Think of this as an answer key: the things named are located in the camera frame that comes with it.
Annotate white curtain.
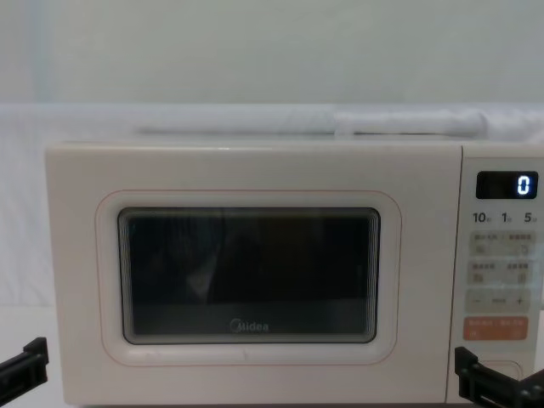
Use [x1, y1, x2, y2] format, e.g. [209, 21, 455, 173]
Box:
[0, 0, 544, 105]

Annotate cream microwave oven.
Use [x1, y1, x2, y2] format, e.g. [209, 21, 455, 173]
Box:
[44, 139, 544, 407]

